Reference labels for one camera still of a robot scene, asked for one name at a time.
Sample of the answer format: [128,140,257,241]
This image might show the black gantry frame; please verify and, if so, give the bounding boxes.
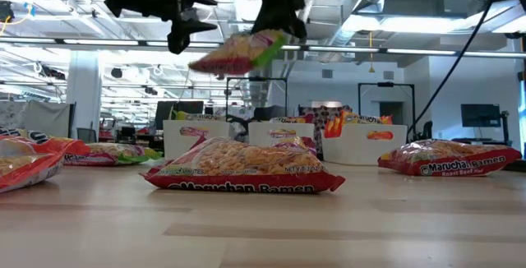
[357,81,417,132]

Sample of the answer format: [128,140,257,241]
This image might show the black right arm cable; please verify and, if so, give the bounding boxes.
[406,0,503,137]

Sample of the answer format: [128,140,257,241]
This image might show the white plastic bin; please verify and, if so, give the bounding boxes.
[247,122,316,148]
[163,119,233,161]
[321,123,408,166]

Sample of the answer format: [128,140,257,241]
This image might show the grey partition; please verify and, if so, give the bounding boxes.
[0,99,76,138]

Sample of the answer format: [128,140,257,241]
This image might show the black monitor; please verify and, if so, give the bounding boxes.
[460,103,502,128]

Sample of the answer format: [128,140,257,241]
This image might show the green Maruchan shrimp ramen pack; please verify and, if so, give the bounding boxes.
[187,28,288,76]
[63,142,164,167]
[174,110,228,122]

